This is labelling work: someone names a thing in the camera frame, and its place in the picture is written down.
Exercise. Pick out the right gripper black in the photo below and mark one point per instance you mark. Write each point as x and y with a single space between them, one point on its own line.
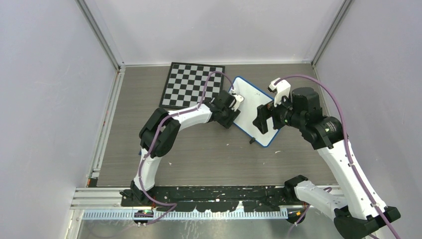
263 112

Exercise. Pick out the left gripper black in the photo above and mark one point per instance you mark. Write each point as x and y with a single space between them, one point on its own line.
227 122

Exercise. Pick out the whiteboard with blue frame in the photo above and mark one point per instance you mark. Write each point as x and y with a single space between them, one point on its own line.
252 98

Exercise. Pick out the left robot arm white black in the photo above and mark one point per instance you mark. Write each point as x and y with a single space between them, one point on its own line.
158 136

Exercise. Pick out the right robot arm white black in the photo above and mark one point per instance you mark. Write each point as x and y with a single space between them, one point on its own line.
360 211

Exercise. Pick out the black white checkerboard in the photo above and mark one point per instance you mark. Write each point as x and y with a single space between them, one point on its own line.
185 83

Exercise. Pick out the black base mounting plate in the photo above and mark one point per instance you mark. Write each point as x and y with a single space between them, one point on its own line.
213 198

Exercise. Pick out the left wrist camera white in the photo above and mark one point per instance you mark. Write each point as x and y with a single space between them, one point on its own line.
238 100

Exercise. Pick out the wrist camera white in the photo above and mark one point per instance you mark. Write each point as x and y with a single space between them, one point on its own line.
281 88
238 100

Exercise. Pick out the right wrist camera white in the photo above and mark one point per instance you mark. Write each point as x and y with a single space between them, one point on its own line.
281 88

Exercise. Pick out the aluminium front frame rail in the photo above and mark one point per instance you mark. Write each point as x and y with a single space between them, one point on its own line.
108 197

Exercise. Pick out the slotted cable duct strip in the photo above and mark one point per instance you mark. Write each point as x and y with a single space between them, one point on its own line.
134 214

